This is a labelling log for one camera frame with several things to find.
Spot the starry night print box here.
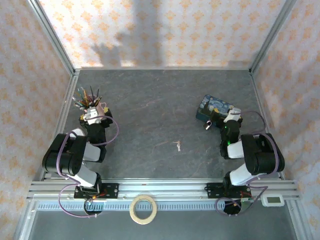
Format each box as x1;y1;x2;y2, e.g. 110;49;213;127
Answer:
195;94;237;121

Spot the pink ceramic cup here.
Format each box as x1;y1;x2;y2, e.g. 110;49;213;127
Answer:
83;96;109;114

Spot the white digital thermometer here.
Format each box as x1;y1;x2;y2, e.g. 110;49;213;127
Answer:
260;194;285;208

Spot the beige tape roll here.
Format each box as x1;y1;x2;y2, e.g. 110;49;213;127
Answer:
129;194;158;225

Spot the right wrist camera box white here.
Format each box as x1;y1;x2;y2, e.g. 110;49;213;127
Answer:
223;107;242;123

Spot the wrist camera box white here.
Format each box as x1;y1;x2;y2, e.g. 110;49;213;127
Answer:
83;106;106;125
223;107;242;123

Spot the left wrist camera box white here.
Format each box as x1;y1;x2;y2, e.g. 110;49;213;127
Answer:
83;106;106;125

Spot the aluminium side rail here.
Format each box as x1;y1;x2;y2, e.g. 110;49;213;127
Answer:
249;71;286;181
39;72;81;181

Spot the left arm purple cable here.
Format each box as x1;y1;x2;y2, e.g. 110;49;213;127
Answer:
57;116;120;218

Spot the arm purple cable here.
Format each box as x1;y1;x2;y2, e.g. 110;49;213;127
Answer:
215;110;280;217
57;116;120;218

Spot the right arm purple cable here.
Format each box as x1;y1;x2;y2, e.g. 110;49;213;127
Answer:
215;110;280;217

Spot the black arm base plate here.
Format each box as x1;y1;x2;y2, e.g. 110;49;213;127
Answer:
74;182;120;200
206;182;251;200

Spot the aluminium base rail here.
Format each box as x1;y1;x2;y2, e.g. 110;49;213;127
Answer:
26;178;300;201

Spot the aluminium corner post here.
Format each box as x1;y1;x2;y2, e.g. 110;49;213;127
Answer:
26;0;76;74
249;0;298;74

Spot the slotted grey cable duct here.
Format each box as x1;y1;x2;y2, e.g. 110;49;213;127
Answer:
37;202;226;211

